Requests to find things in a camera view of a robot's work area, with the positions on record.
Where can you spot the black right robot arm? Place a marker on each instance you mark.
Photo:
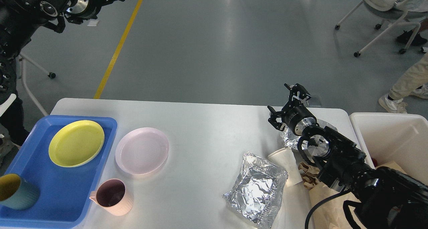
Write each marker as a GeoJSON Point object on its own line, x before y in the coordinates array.
{"type": "Point", "coordinates": [387, 198]}

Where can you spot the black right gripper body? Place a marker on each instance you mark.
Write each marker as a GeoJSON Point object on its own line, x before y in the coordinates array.
{"type": "Point", "coordinates": [297, 117]}

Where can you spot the yellow plate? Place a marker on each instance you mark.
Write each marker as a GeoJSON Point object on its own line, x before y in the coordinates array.
{"type": "Point", "coordinates": [76, 144]}

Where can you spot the person in beige trousers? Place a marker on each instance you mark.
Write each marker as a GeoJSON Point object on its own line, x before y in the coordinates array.
{"type": "Point", "coordinates": [413, 82]}

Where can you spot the pink plate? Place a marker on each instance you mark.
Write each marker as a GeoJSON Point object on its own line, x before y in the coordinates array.
{"type": "Point", "coordinates": [142, 151]}

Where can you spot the white plastic bin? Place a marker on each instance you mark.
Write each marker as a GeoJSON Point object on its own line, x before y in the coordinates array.
{"type": "Point", "coordinates": [401, 138]}

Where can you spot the teal mug yellow inside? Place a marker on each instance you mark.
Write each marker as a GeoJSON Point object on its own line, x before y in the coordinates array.
{"type": "Point", "coordinates": [17, 193]}

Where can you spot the white rolling office chair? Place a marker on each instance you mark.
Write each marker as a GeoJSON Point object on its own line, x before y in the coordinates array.
{"type": "Point", "coordinates": [398, 13]}

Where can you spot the large crumpled foil sheet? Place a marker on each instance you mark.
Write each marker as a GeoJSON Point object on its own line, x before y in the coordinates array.
{"type": "Point", "coordinates": [256, 195]}

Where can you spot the small crumpled foil ball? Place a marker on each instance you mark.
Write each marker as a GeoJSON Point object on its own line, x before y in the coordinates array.
{"type": "Point", "coordinates": [291, 141]}

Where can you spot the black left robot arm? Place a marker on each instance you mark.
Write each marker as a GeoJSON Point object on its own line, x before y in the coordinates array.
{"type": "Point", "coordinates": [20, 19]}

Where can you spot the blue plastic tray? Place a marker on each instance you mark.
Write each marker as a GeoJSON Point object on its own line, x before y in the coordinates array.
{"type": "Point", "coordinates": [64, 191]}

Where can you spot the white chair frame left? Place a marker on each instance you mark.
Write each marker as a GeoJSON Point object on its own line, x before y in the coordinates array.
{"type": "Point", "coordinates": [12, 118]}

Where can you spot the white paper cup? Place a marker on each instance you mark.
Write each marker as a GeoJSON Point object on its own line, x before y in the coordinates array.
{"type": "Point", "coordinates": [285, 159]}

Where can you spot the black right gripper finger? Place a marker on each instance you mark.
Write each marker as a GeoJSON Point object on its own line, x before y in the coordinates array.
{"type": "Point", "coordinates": [276, 119]}
{"type": "Point", "coordinates": [298, 94]}

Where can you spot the pink ribbed mug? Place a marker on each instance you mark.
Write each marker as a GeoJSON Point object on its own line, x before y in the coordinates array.
{"type": "Point", "coordinates": [113, 196]}

